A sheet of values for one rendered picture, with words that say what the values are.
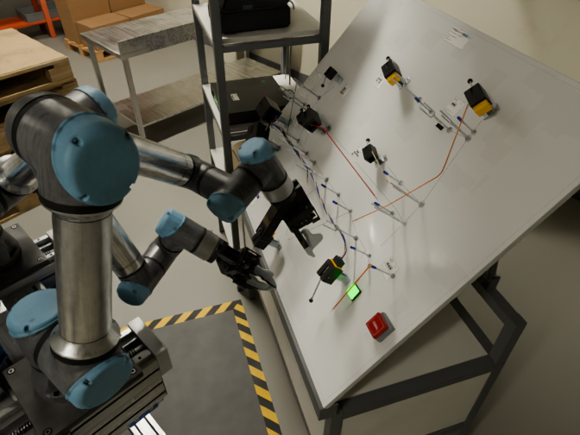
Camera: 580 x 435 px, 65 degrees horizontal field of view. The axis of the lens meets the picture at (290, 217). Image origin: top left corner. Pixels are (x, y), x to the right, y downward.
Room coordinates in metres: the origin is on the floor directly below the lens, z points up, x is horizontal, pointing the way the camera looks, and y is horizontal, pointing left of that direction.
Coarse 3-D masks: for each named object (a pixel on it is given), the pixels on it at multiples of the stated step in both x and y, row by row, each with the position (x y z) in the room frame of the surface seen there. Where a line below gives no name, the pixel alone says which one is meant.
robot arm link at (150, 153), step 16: (32, 96) 0.61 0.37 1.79; (64, 96) 0.64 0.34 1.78; (16, 112) 0.58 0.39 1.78; (144, 144) 0.76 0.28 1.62; (160, 144) 0.80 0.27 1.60; (144, 160) 0.74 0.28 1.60; (160, 160) 0.76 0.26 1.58; (176, 160) 0.80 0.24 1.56; (192, 160) 0.85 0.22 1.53; (144, 176) 0.75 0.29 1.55; (160, 176) 0.76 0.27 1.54; (176, 176) 0.79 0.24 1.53; (192, 176) 0.82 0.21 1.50
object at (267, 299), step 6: (246, 228) 1.66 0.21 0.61; (246, 234) 1.67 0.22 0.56; (246, 240) 1.68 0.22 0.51; (246, 246) 1.69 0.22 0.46; (252, 246) 1.55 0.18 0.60; (258, 276) 1.46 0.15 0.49; (264, 294) 1.36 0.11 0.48; (270, 294) 1.25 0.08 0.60; (264, 300) 1.36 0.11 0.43; (270, 300) 1.26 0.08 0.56; (270, 306) 1.26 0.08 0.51; (270, 312) 1.26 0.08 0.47; (270, 318) 1.27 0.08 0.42
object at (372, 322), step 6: (378, 312) 0.75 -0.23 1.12; (372, 318) 0.75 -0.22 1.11; (378, 318) 0.74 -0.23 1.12; (366, 324) 0.74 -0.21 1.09; (372, 324) 0.73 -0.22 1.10; (378, 324) 0.72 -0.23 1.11; (384, 324) 0.72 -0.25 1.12; (372, 330) 0.72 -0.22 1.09; (378, 330) 0.71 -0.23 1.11; (384, 330) 0.71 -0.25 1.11; (372, 336) 0.70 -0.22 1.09; (378, 336) 0.70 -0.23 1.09
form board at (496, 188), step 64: (384, 0) 1.84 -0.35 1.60; (320, 64) 1.85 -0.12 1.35; (448, 64) 1.34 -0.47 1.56; (512, 64) 1.18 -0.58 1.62; (384, 128) 1.31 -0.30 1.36; (512, 128) 1.01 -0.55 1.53; (576, 128) 0.91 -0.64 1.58; (320, 192) 1.27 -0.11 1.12; (384, 192) 1.10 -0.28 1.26; (448, 192) 0.97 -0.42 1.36; (512, 192) 0.86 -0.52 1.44; (320, 256) 1.05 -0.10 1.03; (384, 256) 0.91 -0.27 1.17; (448, 256) 0.81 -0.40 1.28; (320, 320) 0.85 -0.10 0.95; (320, 384) 0.68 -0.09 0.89
